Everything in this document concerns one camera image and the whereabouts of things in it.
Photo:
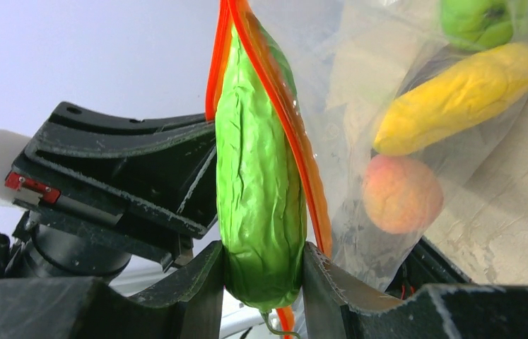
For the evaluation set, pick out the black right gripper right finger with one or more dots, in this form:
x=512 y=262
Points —
x=338 y=305

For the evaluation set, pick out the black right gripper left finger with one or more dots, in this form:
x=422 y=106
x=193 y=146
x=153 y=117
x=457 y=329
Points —
x=185 y=304

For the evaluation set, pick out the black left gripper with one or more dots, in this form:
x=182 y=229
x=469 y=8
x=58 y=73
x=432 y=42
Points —
x=150 y=183

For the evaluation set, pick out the red pink peach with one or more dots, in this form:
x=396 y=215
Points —
x=401 y=194

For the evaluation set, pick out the clear orange zip top bag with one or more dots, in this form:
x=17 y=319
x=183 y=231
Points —
x=343 y=129

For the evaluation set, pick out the yellow corn cob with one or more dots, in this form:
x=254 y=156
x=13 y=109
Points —
x=471 y=91

